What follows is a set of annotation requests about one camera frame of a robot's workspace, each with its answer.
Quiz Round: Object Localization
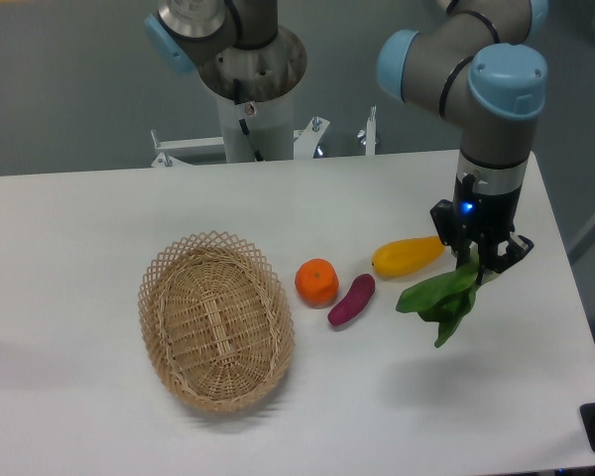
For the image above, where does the woven wicker basket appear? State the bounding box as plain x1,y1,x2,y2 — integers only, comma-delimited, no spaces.
138,231,295,414

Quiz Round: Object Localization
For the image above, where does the yellow mango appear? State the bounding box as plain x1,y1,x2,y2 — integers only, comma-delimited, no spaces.
371,236,445,279

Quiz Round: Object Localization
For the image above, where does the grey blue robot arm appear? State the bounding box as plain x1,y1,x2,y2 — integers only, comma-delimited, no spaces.
144,1,548,282

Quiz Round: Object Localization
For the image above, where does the white metal base frame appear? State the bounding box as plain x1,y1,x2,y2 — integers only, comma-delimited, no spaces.
149,104,379,168

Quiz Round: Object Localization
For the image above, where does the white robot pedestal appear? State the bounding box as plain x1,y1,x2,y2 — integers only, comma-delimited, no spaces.
196,24,308,164

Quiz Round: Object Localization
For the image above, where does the black cable on pedestal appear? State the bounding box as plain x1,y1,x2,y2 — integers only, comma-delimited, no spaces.
232,77,265,163

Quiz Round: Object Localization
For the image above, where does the orange tangerine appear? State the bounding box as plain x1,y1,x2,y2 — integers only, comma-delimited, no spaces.
294,258,339,308

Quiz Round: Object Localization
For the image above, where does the purple sweet potato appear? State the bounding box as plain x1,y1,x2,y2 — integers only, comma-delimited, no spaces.
328,274,376,326

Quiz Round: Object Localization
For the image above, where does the green leafy vegetable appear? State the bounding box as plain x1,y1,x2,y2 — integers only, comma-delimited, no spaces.
396,245,486,348

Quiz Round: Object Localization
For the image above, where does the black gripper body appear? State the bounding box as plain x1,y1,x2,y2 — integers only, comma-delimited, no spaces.
430,157,534,275

